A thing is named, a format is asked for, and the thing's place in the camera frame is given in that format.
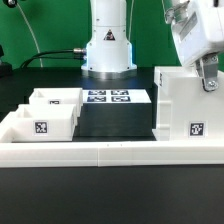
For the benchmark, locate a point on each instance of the white drawer tray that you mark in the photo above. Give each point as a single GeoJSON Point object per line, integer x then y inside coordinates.
{"type": "Point", "coordinates": [58, 96]}
{"type": "Point", "coordinates": [44, 123]}

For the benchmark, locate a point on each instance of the white front drawer tray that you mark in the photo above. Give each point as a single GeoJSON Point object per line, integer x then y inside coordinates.
{"type": "Point", "coordinates": [44, 123]}

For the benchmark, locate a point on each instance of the white rear drawer tray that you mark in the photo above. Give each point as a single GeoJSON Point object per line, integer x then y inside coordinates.
{"type": "Point", "coordinates": [58, 96]}

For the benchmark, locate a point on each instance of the white drawer cabinet box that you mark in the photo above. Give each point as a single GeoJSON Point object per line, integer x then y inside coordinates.
{"type": "Point", "coordinates": [185, 111]}

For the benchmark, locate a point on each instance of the black device at left edge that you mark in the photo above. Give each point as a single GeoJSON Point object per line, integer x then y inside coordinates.
{"type": "Point", "coordinates": [5, 67]}

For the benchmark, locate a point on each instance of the fiducial marker sheet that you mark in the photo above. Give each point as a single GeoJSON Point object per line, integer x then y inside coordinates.
{"type": "Point", "coordinates": [106, 96]}

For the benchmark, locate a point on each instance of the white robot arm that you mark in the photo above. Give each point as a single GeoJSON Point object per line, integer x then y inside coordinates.
{"type": "Point", "coordinates": [108, 54]}

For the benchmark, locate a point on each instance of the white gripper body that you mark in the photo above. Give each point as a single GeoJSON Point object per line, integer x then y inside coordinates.
{"type": "Point", "coordinates": [197, 28]}

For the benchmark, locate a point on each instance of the white U-shaped border fence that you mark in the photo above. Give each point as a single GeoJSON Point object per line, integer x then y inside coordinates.
{"type": "Point", "coordinates": [105, 154]}

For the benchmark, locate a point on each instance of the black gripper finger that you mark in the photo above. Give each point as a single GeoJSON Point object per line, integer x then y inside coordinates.
{"type": "Point", "coordinates": [207, 69]}

